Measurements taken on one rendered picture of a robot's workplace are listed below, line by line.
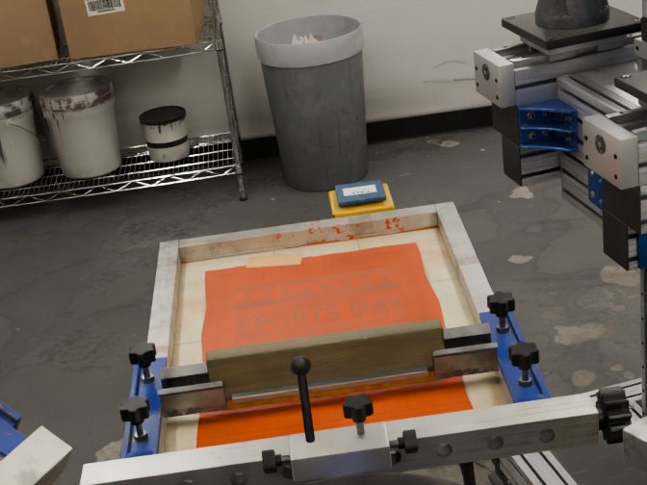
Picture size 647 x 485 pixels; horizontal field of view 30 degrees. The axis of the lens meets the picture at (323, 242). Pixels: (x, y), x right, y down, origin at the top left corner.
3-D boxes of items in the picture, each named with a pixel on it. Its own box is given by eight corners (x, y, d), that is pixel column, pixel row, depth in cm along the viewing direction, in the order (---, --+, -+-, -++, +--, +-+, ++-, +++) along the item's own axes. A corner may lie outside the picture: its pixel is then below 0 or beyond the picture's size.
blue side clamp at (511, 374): (480, 344, 197) (478, 307, 194) (511, 341, 197) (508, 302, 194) (521, 448, 169) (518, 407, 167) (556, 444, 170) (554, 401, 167)
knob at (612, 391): (576, 427, 166) (575, 381, 163) (617, 421, 166) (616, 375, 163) (591, 458, 159) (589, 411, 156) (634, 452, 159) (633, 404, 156)
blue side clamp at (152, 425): (142, 393, 196) (134, 355, 193) (172, 388, 196) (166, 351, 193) (128, 505, 169) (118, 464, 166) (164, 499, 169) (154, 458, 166)
